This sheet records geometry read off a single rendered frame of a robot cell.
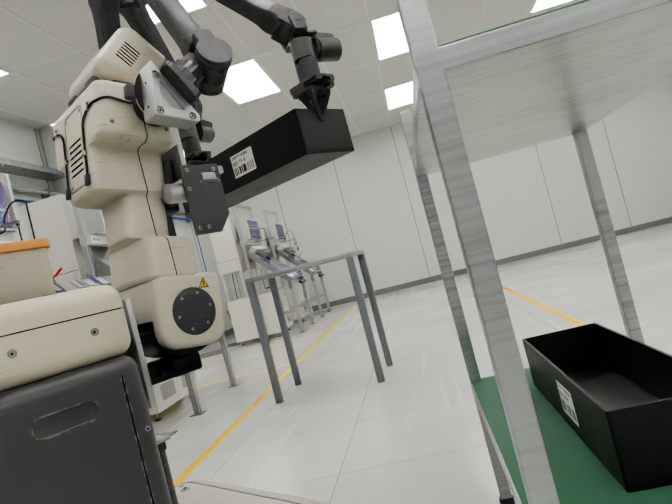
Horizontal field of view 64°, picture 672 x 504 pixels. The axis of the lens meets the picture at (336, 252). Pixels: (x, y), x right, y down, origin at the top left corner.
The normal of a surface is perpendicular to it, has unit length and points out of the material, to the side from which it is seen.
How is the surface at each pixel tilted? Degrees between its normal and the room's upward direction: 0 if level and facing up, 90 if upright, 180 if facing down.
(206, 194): 90
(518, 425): 90
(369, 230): 90
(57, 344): 90
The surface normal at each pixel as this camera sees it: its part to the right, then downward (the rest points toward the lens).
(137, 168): 0.69, -0.19
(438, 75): -0.14, 0.01
